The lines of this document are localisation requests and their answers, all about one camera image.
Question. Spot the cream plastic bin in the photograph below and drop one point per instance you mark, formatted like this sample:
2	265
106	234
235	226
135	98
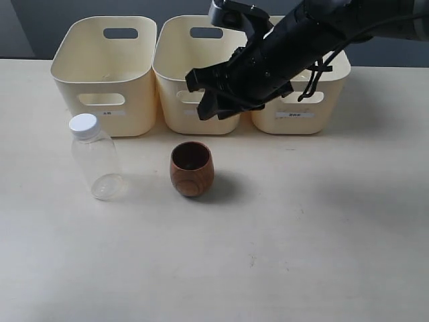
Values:
103	67
187	42
288	116

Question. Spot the brown wooden cup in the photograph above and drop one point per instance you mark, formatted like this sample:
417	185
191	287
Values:
191	169

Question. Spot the middle cream plastic bin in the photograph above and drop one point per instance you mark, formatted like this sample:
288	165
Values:
187	42

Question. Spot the left cream plastic bin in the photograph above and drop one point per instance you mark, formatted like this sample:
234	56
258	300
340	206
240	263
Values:
103	67

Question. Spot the right cream plastic bin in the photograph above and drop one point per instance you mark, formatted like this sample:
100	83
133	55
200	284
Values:
288	116

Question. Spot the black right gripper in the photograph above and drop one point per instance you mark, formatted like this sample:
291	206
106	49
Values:
243	83

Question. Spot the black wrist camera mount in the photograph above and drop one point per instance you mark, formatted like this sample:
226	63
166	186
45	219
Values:
232	15

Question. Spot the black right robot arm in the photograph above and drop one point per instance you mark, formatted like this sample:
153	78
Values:
307	38

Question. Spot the clear bottle white cap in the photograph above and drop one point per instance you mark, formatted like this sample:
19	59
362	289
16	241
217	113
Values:
95	153

